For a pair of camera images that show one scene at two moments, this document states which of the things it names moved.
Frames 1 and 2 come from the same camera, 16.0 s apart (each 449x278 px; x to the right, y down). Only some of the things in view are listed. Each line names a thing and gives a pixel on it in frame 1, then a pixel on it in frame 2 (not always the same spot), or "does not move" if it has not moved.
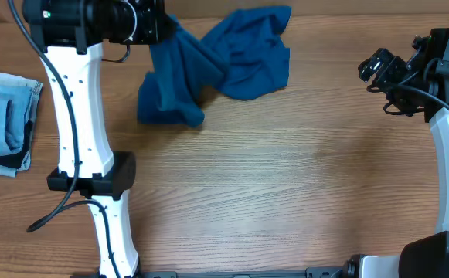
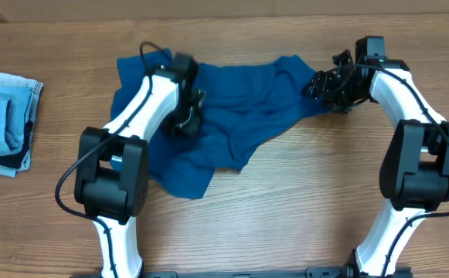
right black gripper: x=379 y=67 → x=325 y=86
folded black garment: x=10 y=161 does not move
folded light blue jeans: x=5 y=103 does not move
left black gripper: x=159 y=22 → x=188 y=120
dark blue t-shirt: x=243 y=56 → x=245 y=102
